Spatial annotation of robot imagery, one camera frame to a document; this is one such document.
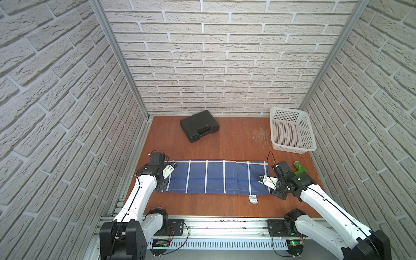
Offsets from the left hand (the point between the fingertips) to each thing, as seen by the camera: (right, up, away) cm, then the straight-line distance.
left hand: (156, 176), depth 82 cm
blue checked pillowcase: (+32, -2, +7) cm, 33 cm away
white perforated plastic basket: (+85, +24, +28) cm, 93 cm away
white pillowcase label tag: (+51, -11, -1) cm, 52 cm away
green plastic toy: (+81, +1, +9) cm, 81 cm away
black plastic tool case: (+21, +29, +27) cm, 45 cm away
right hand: (+64, -4, -1) cm, 64 cm away
